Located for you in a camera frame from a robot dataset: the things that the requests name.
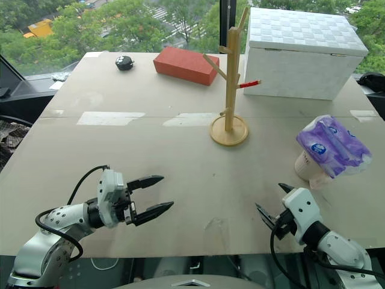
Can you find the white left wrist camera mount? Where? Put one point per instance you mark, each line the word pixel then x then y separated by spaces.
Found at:
pixel 109 192

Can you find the wooden mug tree stand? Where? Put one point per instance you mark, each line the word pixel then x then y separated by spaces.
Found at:
pixel 230 90

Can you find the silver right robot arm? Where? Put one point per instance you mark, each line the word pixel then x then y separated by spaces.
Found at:
pixel 343 250

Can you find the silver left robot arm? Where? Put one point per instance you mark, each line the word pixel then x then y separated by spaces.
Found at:
pixel 45 250

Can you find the silver robot torso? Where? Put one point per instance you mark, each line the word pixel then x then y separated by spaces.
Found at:
pixel 150 284

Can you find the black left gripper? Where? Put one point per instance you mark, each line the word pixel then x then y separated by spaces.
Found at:
pixel 128 210

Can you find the dark window frame post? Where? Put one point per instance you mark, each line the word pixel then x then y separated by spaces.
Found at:
pixel 224 24

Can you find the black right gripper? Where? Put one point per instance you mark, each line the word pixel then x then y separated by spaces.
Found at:
pixel 284 226

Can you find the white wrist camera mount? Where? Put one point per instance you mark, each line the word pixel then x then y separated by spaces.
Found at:
pixel 109 192
pixel 302 210

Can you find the pale pink cup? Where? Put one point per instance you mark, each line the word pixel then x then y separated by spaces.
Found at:
pixel 305 167

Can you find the crumpled white wrapper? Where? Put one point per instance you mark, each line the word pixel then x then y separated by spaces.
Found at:
pixel 61 76

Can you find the black bag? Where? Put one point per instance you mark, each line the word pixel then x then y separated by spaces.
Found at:
pixel 373 80

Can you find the red rectangular block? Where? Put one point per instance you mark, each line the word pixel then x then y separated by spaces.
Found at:
pixel 186 64

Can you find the yellow truck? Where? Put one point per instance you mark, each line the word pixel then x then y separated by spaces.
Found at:
pixel 40 28

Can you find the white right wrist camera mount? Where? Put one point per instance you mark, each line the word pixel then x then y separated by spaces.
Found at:
pixel 302 210

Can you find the black round dotted object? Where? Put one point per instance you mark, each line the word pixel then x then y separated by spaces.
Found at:
pixel 124 64

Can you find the white woven lidded box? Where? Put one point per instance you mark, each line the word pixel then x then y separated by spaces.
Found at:
pixel 300 72

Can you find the dark mesh chair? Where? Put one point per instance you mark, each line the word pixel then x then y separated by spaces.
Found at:
pixel 10 141

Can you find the purple tissue pack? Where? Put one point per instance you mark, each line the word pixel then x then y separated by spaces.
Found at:
pixel 334 144

